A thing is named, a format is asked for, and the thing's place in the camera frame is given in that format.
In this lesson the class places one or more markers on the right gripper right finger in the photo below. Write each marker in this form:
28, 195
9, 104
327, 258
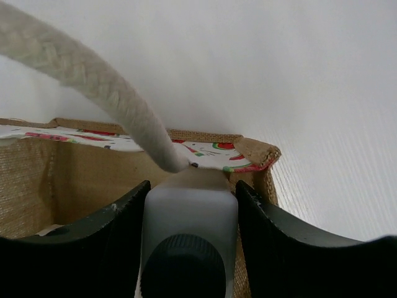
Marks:
287, 257

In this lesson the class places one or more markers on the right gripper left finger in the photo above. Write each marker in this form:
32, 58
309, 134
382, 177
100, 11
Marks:
95, 256

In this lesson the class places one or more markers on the watermelon print canvas bag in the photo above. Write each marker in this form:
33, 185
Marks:
47, 181

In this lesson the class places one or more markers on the white bottle dark cap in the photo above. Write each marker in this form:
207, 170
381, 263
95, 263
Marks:
189, 235

